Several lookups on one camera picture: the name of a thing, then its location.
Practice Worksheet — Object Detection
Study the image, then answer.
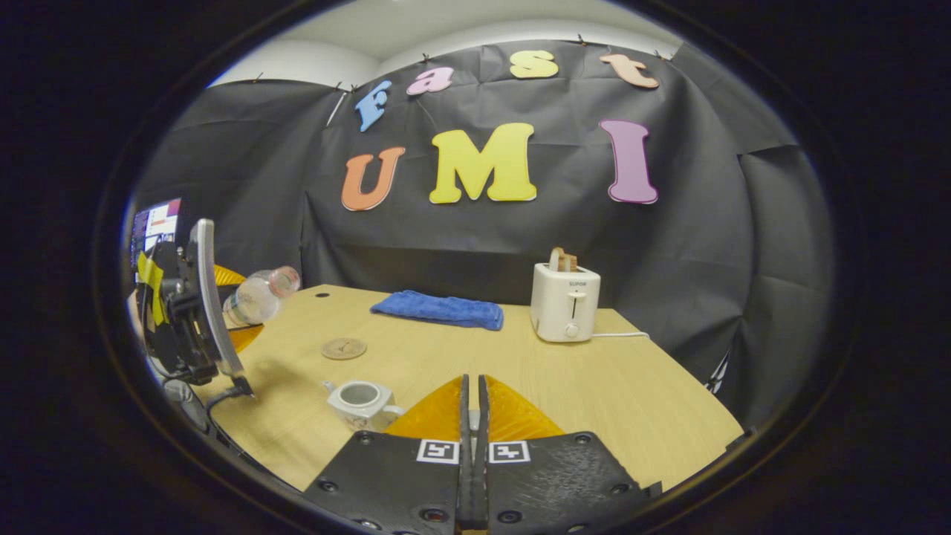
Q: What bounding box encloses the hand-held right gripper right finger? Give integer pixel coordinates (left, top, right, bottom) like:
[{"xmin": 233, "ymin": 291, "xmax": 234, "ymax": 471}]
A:
[{"xmin": 474, "ymin": 374, "xmax": 663, "ymax": 534}]

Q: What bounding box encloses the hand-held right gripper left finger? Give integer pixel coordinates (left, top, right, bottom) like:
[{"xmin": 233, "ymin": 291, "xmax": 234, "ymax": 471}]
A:
[{"xmin": 301, "ymin": 374, "xmax": 470, "ymax": 535}]

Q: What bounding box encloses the clear plastic water bottle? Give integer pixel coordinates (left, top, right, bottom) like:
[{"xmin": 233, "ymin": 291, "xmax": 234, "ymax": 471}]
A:
[{"xmin": 222, "ymin": 265, "xmax": 302, "ymax": 328}]

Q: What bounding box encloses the white teacup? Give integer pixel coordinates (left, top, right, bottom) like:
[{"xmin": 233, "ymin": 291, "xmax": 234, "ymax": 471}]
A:
[{"xmin": 321, "ymin": 380, "xmax": 406, "ymax": 434}]

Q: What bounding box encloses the round wooden coaster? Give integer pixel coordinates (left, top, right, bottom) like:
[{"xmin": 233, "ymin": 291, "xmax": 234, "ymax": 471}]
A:
[{"xmin": 321, "ymin": 337, "xmax": 369, "ymax": 362}]

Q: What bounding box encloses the computer monitor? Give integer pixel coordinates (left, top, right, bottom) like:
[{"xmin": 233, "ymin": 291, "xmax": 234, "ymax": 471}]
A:
[{"xmin": 132, "ymin": 198, "xmax": 184, "ymax": 266}]

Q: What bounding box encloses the blue towel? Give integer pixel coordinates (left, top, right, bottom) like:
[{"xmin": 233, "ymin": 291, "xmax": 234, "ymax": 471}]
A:
[{"xmin": 369, "ymin": 290, "xmax": 505, "ymax": 332}]

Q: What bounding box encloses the white toaster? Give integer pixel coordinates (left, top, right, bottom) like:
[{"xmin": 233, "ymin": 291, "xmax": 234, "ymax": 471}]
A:
[{"xmin": 530, "ymin": 262, "xmax": 602, "ymax": 343}]

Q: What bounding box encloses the black backdrop cloth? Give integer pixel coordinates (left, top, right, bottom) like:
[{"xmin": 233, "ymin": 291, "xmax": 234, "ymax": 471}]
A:
[{"xmin": 130, "ymin": 39, "xmax": 837, "ymax": 432}]

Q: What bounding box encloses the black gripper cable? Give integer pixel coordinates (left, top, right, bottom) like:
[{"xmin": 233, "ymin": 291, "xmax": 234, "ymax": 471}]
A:
[{"xmin": 202, "ymin": 383, "xmax": 257, "ymax": 455}]

